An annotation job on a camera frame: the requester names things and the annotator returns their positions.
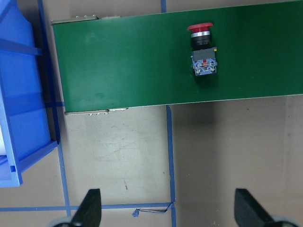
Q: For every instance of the red push button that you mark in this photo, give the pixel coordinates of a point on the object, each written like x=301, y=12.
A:
x=203, y=53

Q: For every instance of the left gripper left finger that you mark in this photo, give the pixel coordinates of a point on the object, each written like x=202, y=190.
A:
x=89, y=212

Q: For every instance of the green conveyor belt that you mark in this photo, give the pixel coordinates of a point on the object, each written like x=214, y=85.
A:
x=146, y=60

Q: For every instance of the white foam pad left bin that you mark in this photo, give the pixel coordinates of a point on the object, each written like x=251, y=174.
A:
x=2, y=145

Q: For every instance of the far blue storage bin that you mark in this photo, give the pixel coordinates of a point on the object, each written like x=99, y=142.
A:
x=23, y=118

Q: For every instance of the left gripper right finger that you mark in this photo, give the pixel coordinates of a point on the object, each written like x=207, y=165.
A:
x=248, y=212

